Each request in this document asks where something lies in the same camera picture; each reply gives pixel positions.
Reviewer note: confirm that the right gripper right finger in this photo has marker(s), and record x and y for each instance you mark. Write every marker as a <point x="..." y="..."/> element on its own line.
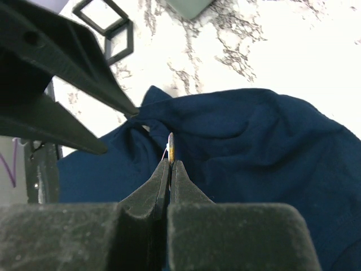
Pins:
<point x="203" y="235"/>

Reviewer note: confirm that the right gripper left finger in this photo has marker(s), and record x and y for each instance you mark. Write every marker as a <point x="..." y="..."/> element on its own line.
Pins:
<point x="126" y="235"/>

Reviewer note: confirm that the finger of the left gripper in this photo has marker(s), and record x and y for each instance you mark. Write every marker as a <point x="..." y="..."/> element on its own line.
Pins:
<point x="63" y="48"/>
<point x="27" y="112"/>

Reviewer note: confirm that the round colourful brooch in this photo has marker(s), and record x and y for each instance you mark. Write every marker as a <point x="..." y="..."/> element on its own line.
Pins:
<point x="170" y="148"/>

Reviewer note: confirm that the navy blue t-shirt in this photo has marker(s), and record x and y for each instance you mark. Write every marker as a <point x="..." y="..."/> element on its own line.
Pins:
<point x="237" y="146"/>

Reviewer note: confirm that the small black open case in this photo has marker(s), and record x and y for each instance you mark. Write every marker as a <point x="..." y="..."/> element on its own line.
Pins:
<point x="110" y="32"/>

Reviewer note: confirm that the translucent green storage box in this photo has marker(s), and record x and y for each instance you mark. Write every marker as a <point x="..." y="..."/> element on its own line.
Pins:
<point x="189" y="9"/>

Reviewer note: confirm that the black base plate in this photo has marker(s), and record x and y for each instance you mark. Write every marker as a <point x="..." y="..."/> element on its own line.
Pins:
<point x="41" y="171"/>

